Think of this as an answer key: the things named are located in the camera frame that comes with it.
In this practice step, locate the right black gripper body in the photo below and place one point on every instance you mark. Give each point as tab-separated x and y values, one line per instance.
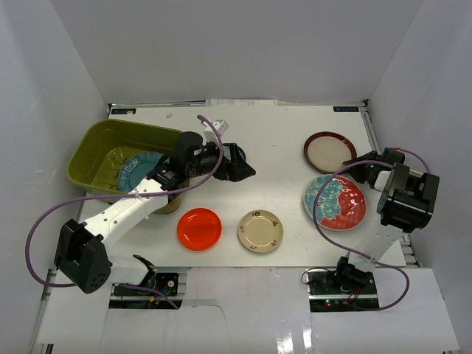
362	172

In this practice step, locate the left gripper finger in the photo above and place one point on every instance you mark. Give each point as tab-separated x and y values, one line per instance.
239	151
237	170

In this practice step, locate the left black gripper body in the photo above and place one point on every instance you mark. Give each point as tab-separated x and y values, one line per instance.
226	162

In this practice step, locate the teal and red floral plate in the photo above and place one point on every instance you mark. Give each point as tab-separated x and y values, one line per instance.
341	206

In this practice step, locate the red rimmed cream plate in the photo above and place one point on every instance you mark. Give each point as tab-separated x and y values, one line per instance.
327	151

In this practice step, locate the teal scalloped plate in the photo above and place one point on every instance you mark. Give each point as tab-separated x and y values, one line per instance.
135	169

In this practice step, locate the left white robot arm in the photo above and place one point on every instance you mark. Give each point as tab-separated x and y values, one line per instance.
82	252

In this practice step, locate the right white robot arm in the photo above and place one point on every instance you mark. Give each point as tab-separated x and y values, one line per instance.
406	203

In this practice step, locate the olive green plastic bin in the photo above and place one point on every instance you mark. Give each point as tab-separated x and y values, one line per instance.
107	146

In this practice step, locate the right blue table label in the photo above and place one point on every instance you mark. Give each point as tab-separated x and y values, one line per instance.
346	109

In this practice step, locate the blue table label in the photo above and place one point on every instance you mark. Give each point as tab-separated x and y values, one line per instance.
122	111
346	109

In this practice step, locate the cream floral plate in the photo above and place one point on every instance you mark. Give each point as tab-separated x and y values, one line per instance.
260	231

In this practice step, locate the orange plate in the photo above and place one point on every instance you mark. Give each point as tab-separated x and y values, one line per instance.
199	229

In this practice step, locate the left blue table label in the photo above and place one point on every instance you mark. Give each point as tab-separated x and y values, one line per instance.
122	111

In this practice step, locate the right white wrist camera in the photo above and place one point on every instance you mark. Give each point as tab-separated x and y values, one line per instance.
392	156

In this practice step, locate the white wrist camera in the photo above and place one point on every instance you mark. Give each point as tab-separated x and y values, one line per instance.
392	156
220	126

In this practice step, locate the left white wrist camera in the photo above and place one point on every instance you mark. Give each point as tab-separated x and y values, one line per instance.
220	126

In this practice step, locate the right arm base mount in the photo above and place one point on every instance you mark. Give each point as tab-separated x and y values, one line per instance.
325	295

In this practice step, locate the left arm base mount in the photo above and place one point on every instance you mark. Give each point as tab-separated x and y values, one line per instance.
135	299

